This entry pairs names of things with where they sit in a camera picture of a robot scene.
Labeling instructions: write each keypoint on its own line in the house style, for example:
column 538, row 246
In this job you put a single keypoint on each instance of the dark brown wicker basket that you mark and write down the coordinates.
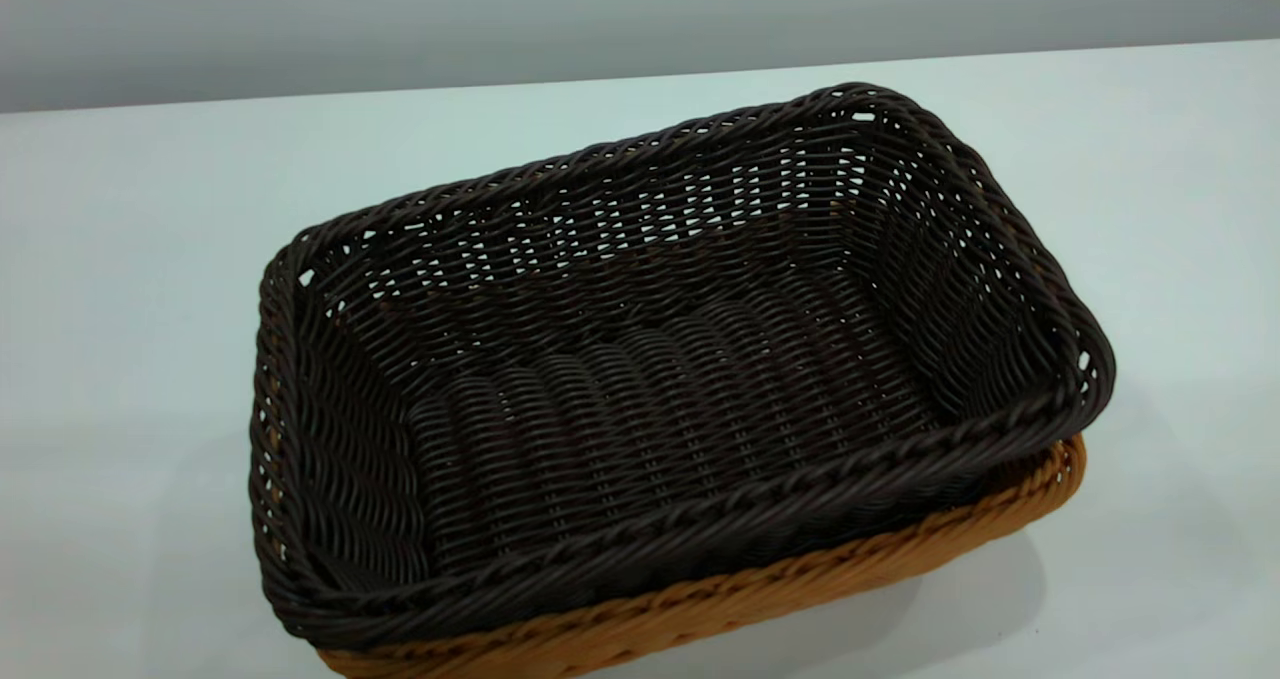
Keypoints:
column 650, row 379

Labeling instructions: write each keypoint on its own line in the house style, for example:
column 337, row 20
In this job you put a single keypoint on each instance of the light brown wicker basket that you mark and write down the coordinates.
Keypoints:
column 700, row 599

